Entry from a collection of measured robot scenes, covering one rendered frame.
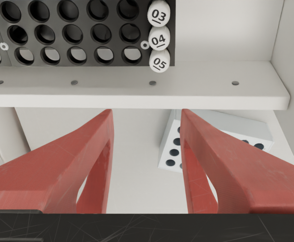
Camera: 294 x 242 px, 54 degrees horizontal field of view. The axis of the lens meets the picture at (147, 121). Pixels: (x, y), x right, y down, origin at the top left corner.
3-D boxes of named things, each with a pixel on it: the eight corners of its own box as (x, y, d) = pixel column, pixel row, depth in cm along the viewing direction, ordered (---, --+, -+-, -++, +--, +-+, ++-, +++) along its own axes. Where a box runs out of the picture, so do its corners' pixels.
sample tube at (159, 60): (165, 47, 22) (162, 77, 18) (151, 38, 21) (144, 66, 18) (174, 33, 21) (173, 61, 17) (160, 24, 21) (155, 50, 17)
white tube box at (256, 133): (267, 123, 38) (275, 142, 35) (241, 167, 43) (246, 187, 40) (174, 101, 37) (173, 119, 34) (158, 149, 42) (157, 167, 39)
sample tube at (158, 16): (166, 7, 20) (164, 31, 16) (150, 0, 20) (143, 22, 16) (174, -10, 19) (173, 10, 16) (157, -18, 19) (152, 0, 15)
